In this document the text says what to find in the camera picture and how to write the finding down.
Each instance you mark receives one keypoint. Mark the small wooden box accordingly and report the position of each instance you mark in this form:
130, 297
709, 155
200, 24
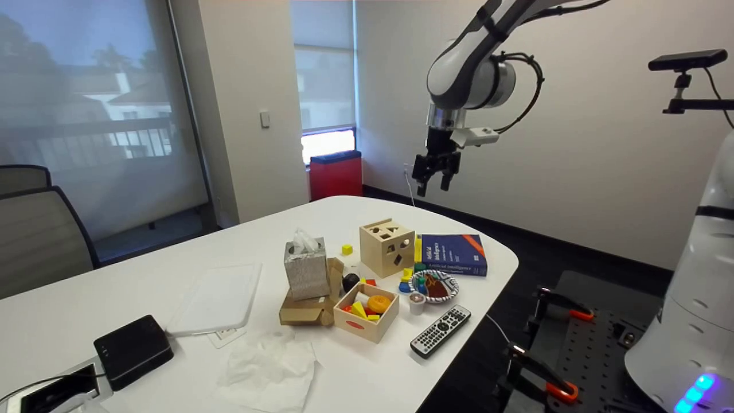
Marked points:
366, 326

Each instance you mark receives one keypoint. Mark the green block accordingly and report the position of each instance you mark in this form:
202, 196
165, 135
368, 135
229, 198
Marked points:
422, 275

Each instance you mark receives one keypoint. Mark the crumpled white cloth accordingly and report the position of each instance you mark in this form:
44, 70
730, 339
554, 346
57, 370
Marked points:
268, 370

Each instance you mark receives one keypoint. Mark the black table outlet box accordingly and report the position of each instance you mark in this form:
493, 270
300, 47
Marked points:
59, 391

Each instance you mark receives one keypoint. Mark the orange block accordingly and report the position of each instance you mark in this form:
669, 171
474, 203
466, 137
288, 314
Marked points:
378, 304

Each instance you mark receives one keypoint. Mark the bowl of colourful items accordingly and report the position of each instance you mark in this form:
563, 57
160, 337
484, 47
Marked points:
448, 299

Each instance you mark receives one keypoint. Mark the black remote control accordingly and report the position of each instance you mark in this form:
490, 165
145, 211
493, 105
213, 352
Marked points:
442, 331

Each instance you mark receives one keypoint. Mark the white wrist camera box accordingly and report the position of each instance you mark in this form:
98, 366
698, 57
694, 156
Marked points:
479, 135

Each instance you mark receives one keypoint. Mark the wooden shape sorter cube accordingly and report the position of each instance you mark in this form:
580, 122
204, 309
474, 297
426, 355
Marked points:
382, 248

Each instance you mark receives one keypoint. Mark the narrow window blind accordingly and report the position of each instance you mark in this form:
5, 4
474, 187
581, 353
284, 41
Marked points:
325, 70

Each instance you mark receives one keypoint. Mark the tall yellow block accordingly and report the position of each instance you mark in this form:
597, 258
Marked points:
419, 250

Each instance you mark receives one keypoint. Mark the blue book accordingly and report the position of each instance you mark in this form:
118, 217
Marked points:
454, 256

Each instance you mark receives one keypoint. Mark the white light switch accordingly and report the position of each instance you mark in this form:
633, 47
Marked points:
264, 118

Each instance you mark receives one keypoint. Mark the black camera bar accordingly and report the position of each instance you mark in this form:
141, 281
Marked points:
686, 59

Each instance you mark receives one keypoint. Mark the black orange clamp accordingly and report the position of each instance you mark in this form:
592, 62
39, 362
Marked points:
547, 381
563, 305

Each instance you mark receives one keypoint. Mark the yellow cone block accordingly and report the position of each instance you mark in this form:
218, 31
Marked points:
407, 273

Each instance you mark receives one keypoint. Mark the black perforated mounting board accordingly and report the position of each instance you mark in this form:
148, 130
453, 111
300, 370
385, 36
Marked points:
605, 359

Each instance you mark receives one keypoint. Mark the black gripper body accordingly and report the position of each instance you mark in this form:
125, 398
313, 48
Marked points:
442, 144

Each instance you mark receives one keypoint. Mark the white paper sheets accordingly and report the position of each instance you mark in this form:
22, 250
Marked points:
218, 299

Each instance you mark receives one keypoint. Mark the small white cup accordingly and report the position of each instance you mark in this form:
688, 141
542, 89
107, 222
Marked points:
415, 300

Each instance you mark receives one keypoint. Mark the flat black device box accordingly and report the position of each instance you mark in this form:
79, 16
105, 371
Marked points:
132, 348

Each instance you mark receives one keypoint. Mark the red bin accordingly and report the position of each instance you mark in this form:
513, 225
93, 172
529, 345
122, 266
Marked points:
336, 174

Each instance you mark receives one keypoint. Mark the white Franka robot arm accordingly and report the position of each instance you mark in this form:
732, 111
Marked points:
459, 70

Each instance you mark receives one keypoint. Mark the red block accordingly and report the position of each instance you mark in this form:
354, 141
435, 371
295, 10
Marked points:
371, 283

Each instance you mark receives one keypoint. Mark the brown cardboard box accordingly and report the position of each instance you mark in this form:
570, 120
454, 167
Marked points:
302, 313

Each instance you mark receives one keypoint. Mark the small black round object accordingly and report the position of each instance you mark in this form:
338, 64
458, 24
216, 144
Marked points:
350, 281

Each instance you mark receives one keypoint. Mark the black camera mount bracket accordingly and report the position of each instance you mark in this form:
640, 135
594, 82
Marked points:
700, 104

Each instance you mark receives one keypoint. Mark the white paper bag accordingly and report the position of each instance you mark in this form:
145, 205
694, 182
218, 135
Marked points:
307, 266

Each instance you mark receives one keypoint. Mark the large window roller blind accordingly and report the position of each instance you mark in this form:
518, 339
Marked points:
93, 116

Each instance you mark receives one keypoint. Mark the small yellow block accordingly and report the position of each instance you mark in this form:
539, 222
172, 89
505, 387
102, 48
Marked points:
348, 248

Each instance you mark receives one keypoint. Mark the brown toy piece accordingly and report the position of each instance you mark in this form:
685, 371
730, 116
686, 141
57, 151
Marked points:
438, 287

